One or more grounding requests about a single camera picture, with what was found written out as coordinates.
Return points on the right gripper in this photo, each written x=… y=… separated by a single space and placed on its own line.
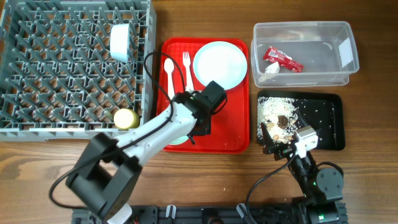
x=270 y=147

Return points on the cream plastic fork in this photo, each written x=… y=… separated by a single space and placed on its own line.
x=187 y=64

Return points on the black rectangular waste tray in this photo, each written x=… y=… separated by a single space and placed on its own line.
x=323 y=111

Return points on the grey plastic dishwasher rack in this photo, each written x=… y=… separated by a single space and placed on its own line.
x=58 y=79

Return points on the white napkin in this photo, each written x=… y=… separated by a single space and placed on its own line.
x=272 y=68

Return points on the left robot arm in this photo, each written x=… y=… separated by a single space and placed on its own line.
x=108 y=169

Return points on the green saucer plate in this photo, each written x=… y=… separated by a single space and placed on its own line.
x=179 y=140

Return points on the yellow plastic cup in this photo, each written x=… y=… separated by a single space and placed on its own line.
x=126 y=119

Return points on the red snack wrapper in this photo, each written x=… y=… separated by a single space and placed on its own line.
x=273 y=55

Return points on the clear plastic waste bin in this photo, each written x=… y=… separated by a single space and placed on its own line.
x=326 y=49

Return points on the light blue small bowl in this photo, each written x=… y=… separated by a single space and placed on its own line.
x=119 y=42

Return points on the large light blue plate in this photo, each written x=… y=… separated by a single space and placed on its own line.
x=221 y=62

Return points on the cream plastic spoon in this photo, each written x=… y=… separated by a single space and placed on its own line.
x=169 y=68

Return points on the red plastic serving tray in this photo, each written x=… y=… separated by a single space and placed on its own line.
x=230 y=128

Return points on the rice and food scraps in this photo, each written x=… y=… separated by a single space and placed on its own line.
x=279 y=116

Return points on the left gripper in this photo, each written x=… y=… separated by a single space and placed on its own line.
x=207 y=130

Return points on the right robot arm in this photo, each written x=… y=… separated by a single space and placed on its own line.
x=321 y=184

